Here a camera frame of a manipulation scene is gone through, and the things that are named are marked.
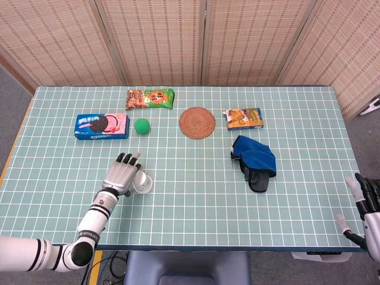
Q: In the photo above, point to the black table control panel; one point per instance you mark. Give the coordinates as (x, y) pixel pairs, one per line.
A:
(323, 253)

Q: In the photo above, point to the white stand foot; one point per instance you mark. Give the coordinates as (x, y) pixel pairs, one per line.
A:
(369, 108)

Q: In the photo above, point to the white paper sheet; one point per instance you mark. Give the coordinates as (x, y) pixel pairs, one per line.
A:
(311, 258)

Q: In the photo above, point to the blue grey chair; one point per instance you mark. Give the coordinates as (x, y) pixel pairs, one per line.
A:
(187, 267)

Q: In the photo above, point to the round woven brown coaster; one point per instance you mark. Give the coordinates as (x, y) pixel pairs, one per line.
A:
(197, 123)

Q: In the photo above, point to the bamboo folding screen panel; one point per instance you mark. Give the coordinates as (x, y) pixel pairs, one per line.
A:
(53, 41)
(347, 53)
(154, 41)
(255, 41)

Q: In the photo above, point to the dark grey cloth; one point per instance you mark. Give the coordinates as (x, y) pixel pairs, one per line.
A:
(258, 182)

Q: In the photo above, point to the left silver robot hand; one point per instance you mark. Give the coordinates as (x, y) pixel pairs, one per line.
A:
(120, 176)

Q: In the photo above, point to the blue Oreo cookie box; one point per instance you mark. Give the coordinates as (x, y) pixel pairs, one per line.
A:
(101, 126)

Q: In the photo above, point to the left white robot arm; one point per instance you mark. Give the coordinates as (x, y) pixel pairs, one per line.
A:
(92, 219)

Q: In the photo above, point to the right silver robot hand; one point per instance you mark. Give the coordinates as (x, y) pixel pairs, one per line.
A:
(372, 225)

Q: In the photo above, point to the green grid tablecloth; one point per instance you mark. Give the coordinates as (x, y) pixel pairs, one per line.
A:
(193, 213)

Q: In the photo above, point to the green ball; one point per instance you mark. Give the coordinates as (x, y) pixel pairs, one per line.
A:
(142, 126)

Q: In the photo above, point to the blue cloth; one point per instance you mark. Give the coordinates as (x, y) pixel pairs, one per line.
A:
(255, 157)

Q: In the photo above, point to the orange blue snack box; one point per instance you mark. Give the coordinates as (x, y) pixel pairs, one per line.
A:
(245, 119)

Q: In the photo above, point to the green orange snack bag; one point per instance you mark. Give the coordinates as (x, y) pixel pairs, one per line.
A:
(150, 98)

